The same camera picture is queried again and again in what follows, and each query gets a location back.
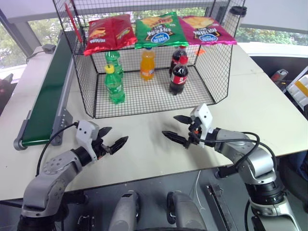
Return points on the red chips bag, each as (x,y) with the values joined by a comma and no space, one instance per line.
(108,31)

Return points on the orange tag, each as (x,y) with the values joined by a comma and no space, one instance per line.
(201,52)

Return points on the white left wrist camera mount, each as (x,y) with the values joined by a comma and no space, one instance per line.
(85,131)

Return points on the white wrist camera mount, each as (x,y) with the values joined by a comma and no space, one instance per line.
(204,115)
(85,131)

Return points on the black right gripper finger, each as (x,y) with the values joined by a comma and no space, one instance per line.
(183,119)
(175,137)

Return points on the white box with yellow stripe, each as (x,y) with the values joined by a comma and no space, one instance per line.
(299,90)

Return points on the pink chips bag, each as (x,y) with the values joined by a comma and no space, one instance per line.
(207,30)

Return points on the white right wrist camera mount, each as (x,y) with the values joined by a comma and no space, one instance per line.
(204,115)

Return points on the green soda bottle yellow cap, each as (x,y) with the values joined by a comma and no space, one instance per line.
(114,86)

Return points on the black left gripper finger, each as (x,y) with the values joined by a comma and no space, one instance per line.
(105,132)
(118,144)

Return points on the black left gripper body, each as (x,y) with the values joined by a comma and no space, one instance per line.
(101,148)

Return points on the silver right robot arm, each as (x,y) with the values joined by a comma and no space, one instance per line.
(260,166)

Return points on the orange soda bottle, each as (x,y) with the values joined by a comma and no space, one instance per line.
(147,65)

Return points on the grey and red tool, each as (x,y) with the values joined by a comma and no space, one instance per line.
(279,75)

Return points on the green conveyor belt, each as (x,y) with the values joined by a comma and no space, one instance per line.
(50,91)
(64,96)

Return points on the red plastic strip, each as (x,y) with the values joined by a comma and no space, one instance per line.
(73,22)

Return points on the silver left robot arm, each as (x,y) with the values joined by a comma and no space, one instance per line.
(48,183)

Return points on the cola bottle red cap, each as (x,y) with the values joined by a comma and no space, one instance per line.
(176,55)
(178,77)

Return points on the green chips bag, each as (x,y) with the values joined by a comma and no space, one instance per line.
(160,29)

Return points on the black metal bar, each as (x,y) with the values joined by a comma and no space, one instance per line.
(220,204)

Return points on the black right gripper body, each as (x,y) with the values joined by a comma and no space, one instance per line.
(194,132)

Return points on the clear cylinder with black lid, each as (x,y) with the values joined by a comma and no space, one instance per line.
(238,11)

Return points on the grey rounded leg cover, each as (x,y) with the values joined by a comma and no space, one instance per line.
(186,213)
(125,213)

